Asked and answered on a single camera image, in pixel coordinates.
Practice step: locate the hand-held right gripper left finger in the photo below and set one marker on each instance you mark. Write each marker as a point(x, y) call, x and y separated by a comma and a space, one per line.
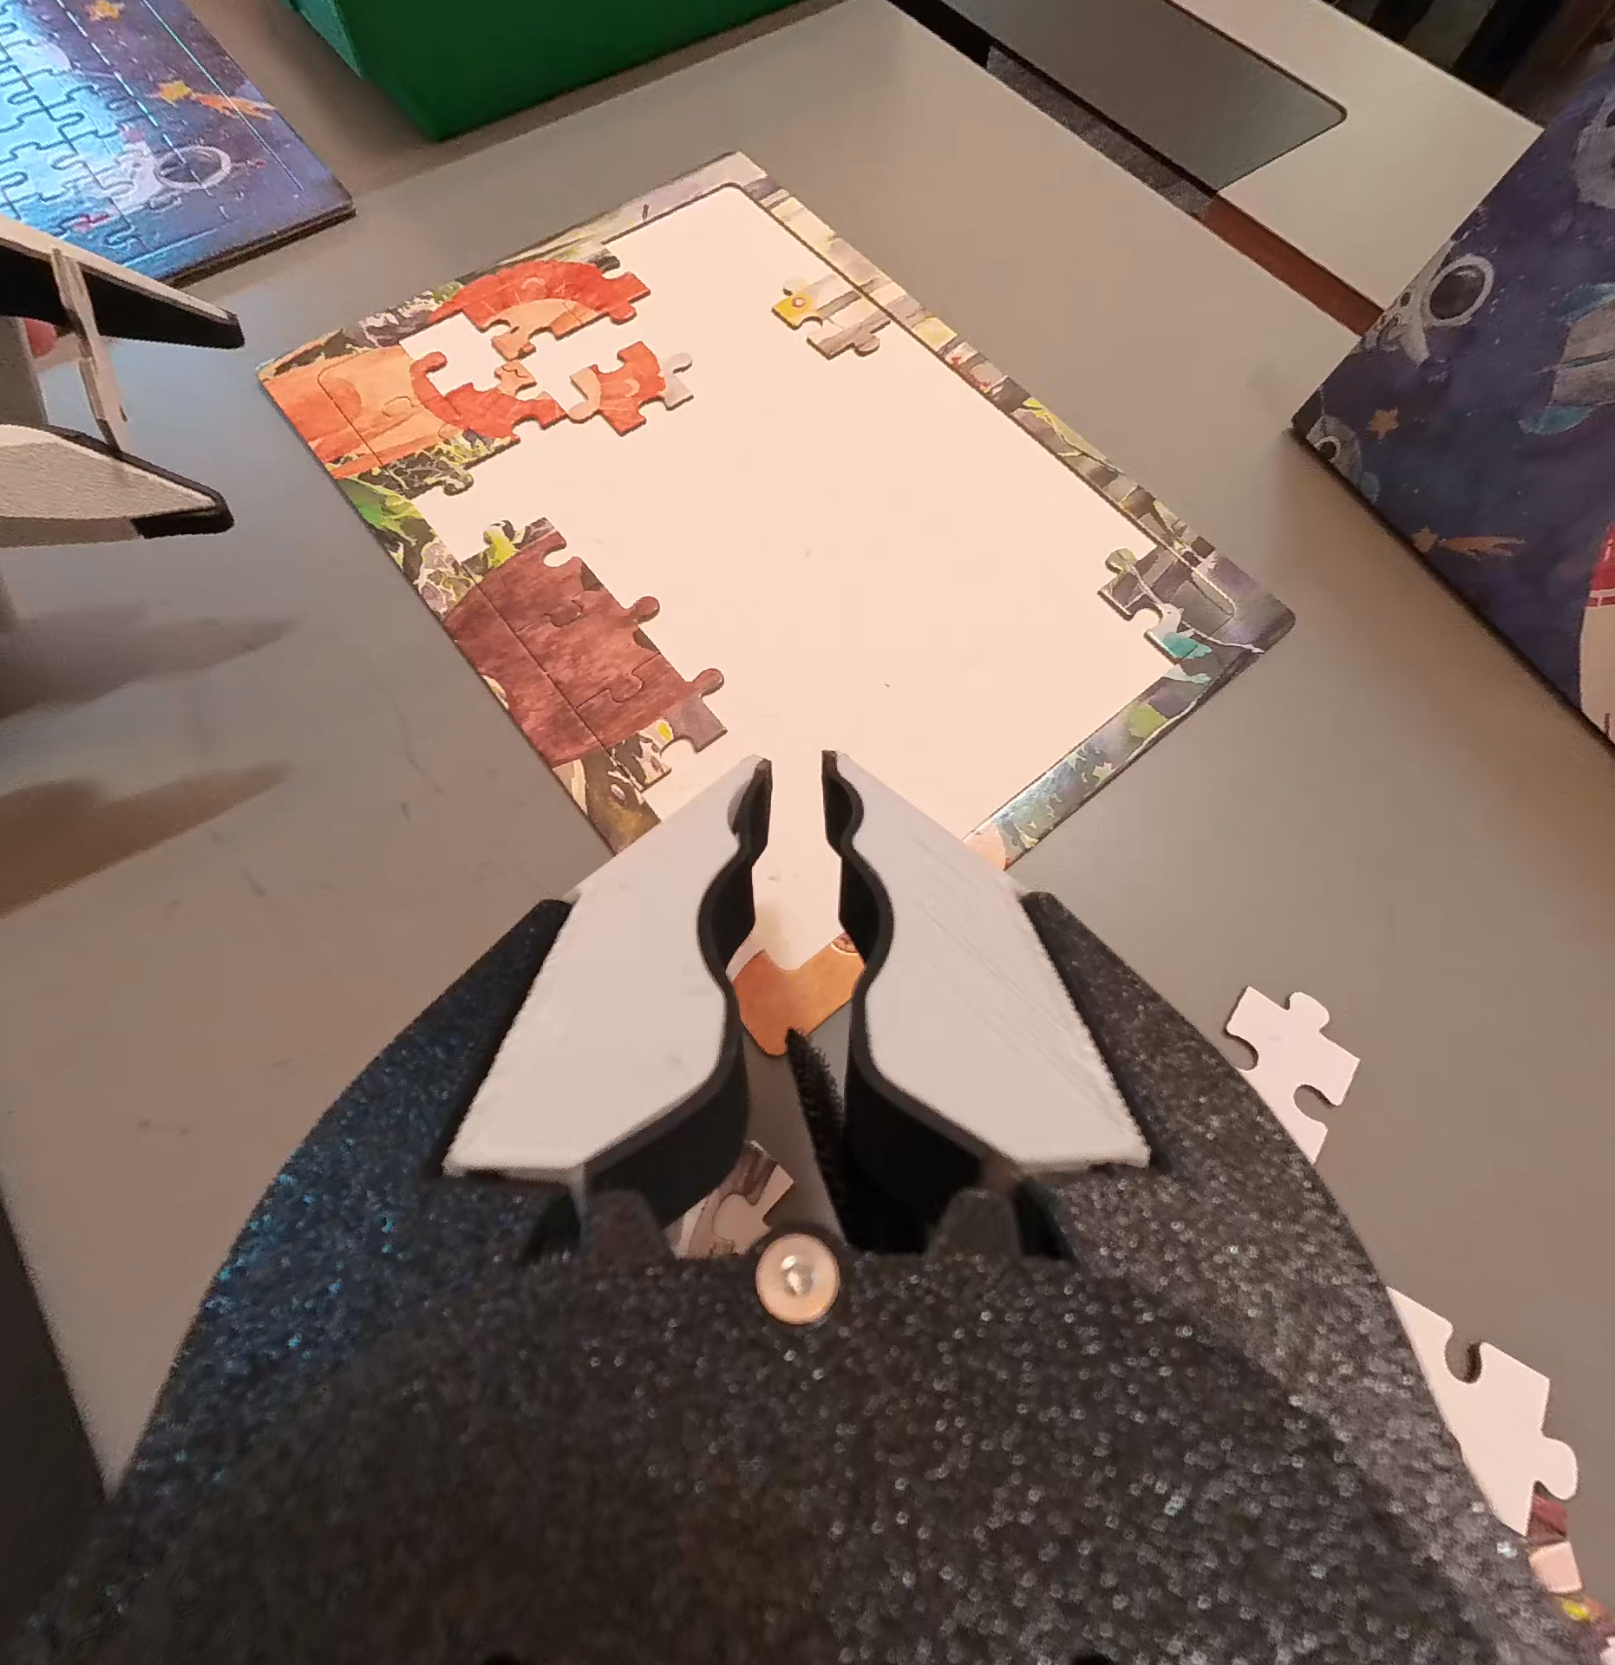
point(598, 1028)

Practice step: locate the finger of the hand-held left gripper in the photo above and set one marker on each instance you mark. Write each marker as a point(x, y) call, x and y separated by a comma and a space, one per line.
point(52, 487)
point(8, 239)

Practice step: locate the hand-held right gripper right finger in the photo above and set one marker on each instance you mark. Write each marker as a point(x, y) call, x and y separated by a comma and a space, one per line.
point(1003, 1028)

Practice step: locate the white-backed yellow-green puzzle piece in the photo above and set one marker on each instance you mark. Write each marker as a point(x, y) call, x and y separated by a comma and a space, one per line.
point(92, 352)

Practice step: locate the brown puzzle piece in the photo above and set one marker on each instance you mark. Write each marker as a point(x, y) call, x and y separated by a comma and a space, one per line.
point(587, 644)
point(650, 715)
point(527, 590)

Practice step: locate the green and yellow puzzle piece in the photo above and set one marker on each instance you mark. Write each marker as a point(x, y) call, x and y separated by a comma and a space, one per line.
point(495, 546)

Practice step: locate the white-backed grey corner puzzle piece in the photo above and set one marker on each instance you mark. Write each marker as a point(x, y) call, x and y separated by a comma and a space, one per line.
point(1164, 598)

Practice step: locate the cardboard puzzle frame tray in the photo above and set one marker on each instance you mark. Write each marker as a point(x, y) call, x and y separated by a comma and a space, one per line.
point(821, 519)

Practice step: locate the red and white puzzle piece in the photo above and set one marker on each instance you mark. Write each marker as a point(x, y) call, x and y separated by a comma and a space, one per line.
point(631, 383)

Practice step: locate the pile of puzzle pieces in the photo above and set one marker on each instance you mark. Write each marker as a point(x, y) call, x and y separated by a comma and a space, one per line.
point(1484, 1404)

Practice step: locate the yellow and grey puzzle piece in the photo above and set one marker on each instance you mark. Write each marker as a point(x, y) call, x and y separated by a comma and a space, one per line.
point(832, 312)

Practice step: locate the dark desk inset panel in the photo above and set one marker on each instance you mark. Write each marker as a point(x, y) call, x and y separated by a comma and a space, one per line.
point(1145, 78)

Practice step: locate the finished space puzzle board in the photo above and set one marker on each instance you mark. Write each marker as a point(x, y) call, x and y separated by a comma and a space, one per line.
point(105, 130)

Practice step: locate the orange corner puzzle piece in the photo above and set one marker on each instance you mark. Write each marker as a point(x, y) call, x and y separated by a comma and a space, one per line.
point(313, 397)

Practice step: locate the dark leafy puzzle piece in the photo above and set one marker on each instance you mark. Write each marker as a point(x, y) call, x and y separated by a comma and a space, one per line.
point(430, 469)

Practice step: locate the red curl-print puzzle piece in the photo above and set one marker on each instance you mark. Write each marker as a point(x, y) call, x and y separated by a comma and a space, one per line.
point(489, 402)

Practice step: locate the orange and tan puzzle piece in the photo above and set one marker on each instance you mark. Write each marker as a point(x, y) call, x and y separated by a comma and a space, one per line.
point(527, 324)

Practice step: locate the green plastic bin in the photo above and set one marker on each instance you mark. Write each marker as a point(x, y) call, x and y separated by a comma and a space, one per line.
point(495, 51)

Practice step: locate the black dimpled chair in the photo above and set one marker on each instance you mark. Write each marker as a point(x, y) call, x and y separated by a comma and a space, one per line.
point(27, 1365)

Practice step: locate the printed puzzle box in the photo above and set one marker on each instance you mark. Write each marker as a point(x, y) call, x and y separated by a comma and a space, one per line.
point(1509, 389)

